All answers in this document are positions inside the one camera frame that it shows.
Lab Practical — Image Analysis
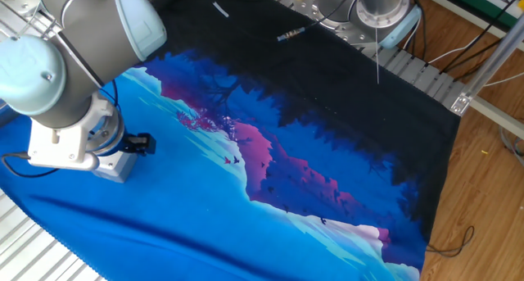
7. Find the metal inline cable connector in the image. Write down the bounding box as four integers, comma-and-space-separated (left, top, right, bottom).
277, 26, 307, 43

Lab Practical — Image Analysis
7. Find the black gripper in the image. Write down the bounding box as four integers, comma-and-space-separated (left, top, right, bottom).
106, 129, 157, 156

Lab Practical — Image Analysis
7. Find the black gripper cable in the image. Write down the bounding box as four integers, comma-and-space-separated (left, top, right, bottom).
99, 79, 120, 111

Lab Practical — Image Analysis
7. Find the white floor cable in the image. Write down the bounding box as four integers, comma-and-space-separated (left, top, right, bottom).
482, 72, 524, 88
427, 29, 488, 66

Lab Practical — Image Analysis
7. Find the silver wrist flange coupling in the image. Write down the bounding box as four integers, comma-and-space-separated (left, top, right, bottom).
85, 107, 126, 155

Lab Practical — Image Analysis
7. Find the blue mountain print tablecloth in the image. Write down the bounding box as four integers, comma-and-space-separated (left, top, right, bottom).
0, 0, 462, 281

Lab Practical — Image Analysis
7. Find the grey green-button switch box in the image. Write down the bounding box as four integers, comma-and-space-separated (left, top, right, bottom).
92, 149, 138, 184

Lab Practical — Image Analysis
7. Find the silver corner bracket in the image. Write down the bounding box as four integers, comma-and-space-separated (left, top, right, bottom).
449, 91, 472, 117

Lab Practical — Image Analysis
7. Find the grey floor cable bundle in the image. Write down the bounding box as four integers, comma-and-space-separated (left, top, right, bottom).
498, 126, 524, 168

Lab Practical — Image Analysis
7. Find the black looped floor cable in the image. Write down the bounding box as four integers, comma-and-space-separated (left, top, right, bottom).
425, 224, 476, 259

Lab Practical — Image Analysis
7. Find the white zip tie tail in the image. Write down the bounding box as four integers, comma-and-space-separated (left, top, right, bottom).
374, 26, 381, 85

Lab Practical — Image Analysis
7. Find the aluminium frame post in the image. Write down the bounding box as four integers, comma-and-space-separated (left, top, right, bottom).
449, 12, 524, 117

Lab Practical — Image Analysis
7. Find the black camera USB cable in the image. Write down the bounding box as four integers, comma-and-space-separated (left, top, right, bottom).
1, 151, 61, 179

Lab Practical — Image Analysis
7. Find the white flat cable tag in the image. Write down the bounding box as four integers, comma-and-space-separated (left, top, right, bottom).
212, 1, 230, 19

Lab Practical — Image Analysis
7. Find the aluminium frame crossbeam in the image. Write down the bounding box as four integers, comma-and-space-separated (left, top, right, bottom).
469, 95, 524, 141

